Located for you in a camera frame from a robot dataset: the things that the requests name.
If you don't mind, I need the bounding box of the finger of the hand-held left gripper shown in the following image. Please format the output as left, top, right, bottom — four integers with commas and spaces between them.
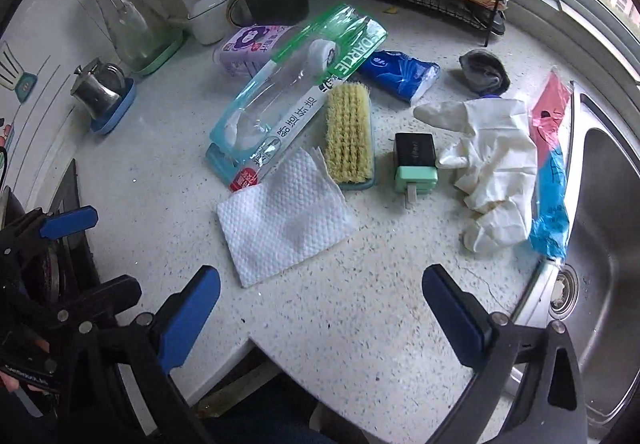
50, 275, 144, 325
0, 206, 98, 255

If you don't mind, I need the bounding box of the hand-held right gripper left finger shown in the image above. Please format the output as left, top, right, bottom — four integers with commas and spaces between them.
57, 265, 222, 444

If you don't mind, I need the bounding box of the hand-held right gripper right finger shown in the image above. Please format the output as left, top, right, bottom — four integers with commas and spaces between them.
422, 265, 588, 444

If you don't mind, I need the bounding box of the white paper towel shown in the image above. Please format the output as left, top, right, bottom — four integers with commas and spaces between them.
216, 146, 358, 289

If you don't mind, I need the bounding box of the pink and blue plastic bag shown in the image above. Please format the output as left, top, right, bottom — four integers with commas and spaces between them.
527, 66, 573, 261

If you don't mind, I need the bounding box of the black and green charger plug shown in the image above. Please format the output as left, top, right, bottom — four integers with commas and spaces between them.
392, 131, 439, 210

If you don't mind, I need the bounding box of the white rubber glove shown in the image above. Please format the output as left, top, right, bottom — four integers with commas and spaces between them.
412, 98, 538, 255

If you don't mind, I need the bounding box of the yellow bristle scrub brush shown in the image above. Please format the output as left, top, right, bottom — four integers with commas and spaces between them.
322, 83, 376, 190

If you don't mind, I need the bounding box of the blue tissue packet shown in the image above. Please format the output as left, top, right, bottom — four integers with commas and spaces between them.
357, 50, 442, 106

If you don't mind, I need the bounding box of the black gas stove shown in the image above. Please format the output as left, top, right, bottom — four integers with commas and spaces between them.
0, 159, 101, 320

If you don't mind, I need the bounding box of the sink drain strainer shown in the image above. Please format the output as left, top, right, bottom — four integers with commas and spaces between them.
547, 264, 578, 322

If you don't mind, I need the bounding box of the blue plastic tray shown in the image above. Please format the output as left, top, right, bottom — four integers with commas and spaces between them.
90, 78, 137, 135

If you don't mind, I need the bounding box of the small steel teapot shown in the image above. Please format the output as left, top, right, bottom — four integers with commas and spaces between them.
70, 56, 126, 117

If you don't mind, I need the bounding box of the stainless steel sink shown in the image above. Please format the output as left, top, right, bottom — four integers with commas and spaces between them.
530, 81, 640, 435

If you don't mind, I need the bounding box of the green plastic tray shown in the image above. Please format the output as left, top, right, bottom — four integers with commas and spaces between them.
132, 26, 186, 76

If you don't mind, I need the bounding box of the clear glass carafe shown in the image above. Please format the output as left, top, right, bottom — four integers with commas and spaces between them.
80, 0, 171, 70

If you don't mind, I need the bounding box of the white lidded sugar pot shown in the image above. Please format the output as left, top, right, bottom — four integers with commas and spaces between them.
187, 0, 233, 45

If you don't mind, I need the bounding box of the purple label bottle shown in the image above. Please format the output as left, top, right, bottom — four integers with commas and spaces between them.
214, 23, 301, 75

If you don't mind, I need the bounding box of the dark utensil holder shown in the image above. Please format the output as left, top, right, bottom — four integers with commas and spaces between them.
227, 0, 310, 27

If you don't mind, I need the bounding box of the cartoon wall sticker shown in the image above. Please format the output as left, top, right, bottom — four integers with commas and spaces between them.
0, 39, 53, 185

